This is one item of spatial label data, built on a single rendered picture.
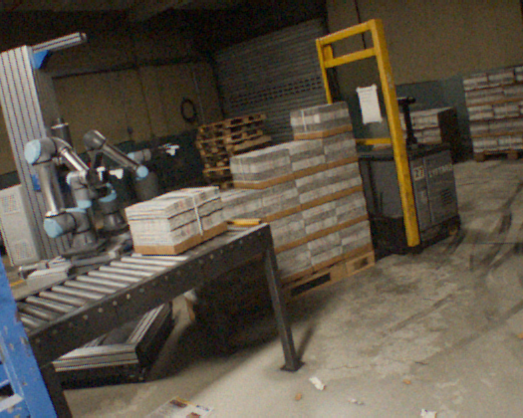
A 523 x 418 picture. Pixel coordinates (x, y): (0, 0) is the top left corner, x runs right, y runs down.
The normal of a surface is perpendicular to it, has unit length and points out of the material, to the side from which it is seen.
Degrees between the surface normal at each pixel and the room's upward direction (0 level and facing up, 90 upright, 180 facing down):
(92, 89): 90
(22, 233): 90
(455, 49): 90
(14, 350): 90
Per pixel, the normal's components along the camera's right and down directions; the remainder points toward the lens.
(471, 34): -0.63, 0.27
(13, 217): -0.07, 0.20
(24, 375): 0.75, -0.03
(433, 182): 0.50, 0.07
